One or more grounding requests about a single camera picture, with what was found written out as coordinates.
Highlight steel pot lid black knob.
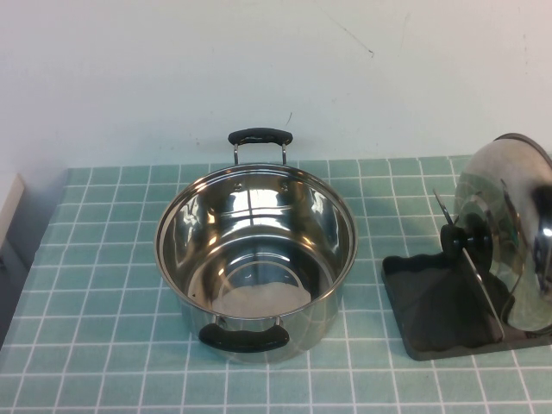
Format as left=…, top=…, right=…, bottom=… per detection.
left=439, top=132, right=552, bottom=342

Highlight dark grey tray lid rack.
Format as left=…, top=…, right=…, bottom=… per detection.
left=381, top=189, right=552, bottom=362

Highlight teal tile pattern table cloth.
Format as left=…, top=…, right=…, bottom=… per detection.
left=0, top=154, right=552, bottom=414

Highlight stainless steel pot black handles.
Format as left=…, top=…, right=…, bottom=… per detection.
left=154, top=128, right=359, bottom=366

